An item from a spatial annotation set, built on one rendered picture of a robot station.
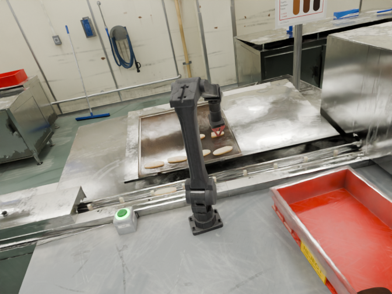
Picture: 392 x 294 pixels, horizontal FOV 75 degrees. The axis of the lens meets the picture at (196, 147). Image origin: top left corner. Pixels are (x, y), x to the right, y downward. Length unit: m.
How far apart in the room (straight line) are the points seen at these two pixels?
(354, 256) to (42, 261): 1.08
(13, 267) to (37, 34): 4.00
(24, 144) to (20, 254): 2.45
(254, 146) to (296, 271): 0.61
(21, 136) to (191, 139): 3.04
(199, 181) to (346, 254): 0.51
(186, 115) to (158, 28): 3.89
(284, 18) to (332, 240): 1.37
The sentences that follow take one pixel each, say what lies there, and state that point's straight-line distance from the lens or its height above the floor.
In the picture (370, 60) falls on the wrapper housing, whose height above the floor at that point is 1.25.
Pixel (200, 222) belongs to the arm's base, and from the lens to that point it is 0.97.
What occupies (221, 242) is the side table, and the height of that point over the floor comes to 0.82.
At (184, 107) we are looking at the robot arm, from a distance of 0.76.
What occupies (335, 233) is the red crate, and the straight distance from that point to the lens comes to 1.01.
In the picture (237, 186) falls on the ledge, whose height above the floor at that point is 0.86.
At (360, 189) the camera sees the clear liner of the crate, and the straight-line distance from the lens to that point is 1.10.
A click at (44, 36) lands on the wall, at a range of 4.95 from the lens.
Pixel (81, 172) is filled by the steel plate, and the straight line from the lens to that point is 1.58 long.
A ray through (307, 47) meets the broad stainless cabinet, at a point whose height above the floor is 0.89.
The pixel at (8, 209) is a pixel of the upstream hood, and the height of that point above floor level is 0.92.
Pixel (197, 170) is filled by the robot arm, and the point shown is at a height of 1.08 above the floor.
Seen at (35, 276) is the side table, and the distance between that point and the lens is 1.17.
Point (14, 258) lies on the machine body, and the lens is 1.43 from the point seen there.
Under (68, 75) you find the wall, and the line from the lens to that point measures 4.98.
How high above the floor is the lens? 1.59
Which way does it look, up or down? 32 degrees down
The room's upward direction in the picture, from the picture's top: 11 degrees counter-clockwise
